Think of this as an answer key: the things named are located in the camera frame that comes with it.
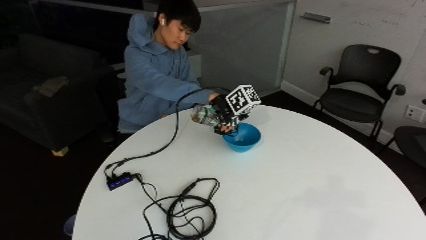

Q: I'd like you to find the clear plastic bottle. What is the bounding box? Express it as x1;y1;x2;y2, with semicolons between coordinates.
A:
189;104;223;128

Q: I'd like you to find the blue bowl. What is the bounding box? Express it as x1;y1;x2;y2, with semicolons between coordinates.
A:
221;122;262;154

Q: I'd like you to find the white marker cube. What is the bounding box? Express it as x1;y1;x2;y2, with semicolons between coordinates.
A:
225;84;262;116

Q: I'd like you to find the person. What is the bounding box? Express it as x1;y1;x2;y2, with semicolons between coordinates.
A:
116;0;223;134

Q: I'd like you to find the black usb hub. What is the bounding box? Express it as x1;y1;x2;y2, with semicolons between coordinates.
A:
105;172;135;192

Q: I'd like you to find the black office chair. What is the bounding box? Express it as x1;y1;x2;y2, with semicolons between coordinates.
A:
313;44;407;141

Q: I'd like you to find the grey cushion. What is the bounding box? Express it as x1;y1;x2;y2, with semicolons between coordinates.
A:
32;75;70;98

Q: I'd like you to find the dark sofa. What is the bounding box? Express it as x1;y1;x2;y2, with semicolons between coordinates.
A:
0;33;117;151

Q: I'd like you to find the black glove cable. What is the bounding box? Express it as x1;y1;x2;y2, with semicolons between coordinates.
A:
104;87;230;178

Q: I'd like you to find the coiled black cable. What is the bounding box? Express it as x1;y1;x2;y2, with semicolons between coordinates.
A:
134;173;222;240

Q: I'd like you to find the grey wall tray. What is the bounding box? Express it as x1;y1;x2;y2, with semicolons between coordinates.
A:
299;12;331;24

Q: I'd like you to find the white wall outlet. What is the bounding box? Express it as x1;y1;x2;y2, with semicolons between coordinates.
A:
403;104;426;123

